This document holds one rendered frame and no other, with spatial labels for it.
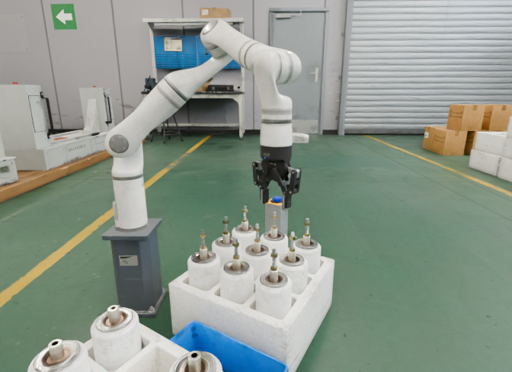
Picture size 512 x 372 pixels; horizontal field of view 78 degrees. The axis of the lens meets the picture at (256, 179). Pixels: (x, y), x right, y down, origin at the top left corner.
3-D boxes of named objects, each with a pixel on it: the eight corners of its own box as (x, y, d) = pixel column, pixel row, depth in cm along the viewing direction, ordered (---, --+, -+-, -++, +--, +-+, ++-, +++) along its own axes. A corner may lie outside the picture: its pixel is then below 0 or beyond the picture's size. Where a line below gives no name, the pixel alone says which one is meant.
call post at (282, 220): (264, 273, 133) (264, 203, 124) (271, 265, 138) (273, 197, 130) (279, 277, 129) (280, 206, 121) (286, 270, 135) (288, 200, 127)
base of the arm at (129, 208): (113, 232, 101) (107, 180, 96) (125, 220, 110) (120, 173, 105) (142, 232, 101) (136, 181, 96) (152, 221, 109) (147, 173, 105)
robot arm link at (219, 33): (259, 27, 73) (276, 55, 79) (214, 11, 92) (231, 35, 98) (232, 56, 73) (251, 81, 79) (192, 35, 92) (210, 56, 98)
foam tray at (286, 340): (172, 334, 99) (168, 283, 94) (239, 274, 132) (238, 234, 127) (286, 389, 80) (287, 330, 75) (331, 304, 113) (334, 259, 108)
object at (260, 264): (276, 305, 102) (277, 254, 97) (248, 312, 98) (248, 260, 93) (264, 289, 110) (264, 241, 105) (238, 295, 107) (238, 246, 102)
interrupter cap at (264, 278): (254, 283, 83) (254, 280, 83) (268, 270, 89) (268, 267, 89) (279, 292, 79) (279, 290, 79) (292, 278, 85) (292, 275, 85)
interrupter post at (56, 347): (48, 359, 59) (44, 344, 58) (61, 351, 61) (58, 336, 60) (54, 365, 58) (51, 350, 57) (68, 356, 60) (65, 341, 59)
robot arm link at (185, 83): (237, 41, 99) (179, 97, 101) (219, 16, 93) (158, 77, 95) (249, 49, 93) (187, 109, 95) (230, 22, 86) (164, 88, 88)
